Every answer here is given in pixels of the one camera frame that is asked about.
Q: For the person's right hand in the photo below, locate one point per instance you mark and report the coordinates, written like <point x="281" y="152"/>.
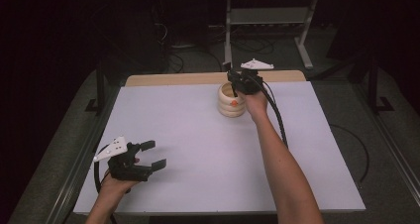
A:
<point x="257" y="105"/>

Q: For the white table board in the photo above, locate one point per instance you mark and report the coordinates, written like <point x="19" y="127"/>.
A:
<point x="191" y="141"/>

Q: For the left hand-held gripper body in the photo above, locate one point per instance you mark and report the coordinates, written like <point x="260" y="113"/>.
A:
<point x="127" y="168"/>

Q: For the grey metal floor rail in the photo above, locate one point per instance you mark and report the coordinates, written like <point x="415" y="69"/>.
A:
<point x="394" y="151"/>
<point x="74" y="171"/>

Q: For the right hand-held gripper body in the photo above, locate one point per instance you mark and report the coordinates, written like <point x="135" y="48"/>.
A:
<point x="247" y="83"/>

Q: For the black metal stand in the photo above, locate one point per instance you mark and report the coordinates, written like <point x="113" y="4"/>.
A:
<point x="374" y="88"/>
<point x="100" y="91"/>

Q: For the white metal desk frame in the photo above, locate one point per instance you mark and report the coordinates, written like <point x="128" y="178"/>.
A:
<point x="267" y="16"/>

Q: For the person's left hand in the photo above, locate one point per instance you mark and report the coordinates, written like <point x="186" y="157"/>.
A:
<point x="114" y="187"/>

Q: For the cream ribbed holder cup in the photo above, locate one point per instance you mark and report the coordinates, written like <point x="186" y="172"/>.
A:
<point x="228" y="106"/>

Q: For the wooden table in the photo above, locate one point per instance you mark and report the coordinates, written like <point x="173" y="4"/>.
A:
<point x="185" y="78"/>

